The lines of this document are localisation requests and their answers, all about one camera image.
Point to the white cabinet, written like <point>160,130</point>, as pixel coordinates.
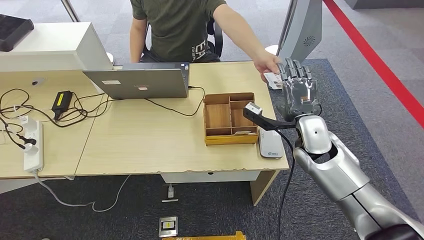
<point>49,46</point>

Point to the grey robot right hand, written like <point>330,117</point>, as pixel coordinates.
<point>299,92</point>

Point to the white room key card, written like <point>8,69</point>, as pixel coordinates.
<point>242,132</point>

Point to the wooden compartment box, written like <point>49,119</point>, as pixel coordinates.
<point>217,116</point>

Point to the silver floor socket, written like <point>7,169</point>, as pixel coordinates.
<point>168,226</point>

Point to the grey laptop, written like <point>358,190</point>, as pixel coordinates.
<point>139,84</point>

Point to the white desk support panel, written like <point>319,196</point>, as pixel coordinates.
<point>20,185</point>

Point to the white plug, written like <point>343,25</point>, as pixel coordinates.
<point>30,149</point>
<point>27,122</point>

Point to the yellow board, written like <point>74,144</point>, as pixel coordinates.
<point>236,236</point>

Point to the small white round base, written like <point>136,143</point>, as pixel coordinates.
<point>110,58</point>

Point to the white power strip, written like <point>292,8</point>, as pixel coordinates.
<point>33,161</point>

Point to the person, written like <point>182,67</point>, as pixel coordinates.
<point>179,26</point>

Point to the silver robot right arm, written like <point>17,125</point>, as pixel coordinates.
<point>341,175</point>

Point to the white desk drawer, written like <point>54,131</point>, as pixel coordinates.
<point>198,177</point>

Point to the dark grey carpet mat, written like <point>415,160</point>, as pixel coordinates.
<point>348,139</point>

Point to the wooden desk leg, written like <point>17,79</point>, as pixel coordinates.
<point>261,188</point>

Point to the white round kiosk base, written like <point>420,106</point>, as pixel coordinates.
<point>271,50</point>

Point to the person's left forearm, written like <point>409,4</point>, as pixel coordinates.
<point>246,39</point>

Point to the person's left hand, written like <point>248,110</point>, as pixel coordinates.
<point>265,63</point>

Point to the silver kiosk stand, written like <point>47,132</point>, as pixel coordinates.
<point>303,30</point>

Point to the grey card reader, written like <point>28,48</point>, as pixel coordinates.
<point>271,145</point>

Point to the black power adapter yellow label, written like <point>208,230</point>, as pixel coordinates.
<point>62,100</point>

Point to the red floor tape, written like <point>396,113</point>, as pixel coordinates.
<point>374,59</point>

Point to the metal pole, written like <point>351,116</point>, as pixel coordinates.
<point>70,11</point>

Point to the person's right forearm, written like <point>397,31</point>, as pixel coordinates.
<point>137,49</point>

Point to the white ID card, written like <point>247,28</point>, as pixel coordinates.
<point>273,81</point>

